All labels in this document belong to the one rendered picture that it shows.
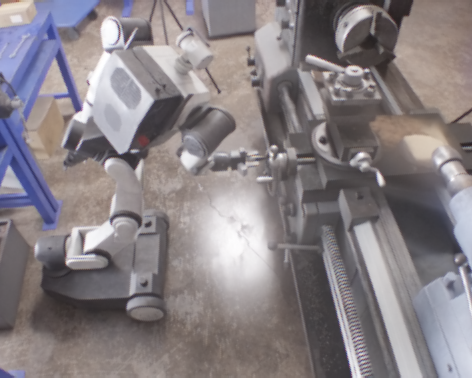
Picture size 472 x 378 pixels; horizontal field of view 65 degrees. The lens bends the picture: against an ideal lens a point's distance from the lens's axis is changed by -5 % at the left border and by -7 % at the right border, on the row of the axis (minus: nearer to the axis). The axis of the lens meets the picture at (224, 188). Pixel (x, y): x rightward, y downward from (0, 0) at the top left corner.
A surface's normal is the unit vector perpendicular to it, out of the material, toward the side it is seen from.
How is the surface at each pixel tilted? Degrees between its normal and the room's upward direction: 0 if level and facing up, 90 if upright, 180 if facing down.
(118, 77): 65
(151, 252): 0
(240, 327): 0
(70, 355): 0
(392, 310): 36
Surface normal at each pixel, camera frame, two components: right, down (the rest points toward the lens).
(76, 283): -0.04, -0.65
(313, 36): 0.07, 0.75
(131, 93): -0.53, 0.31
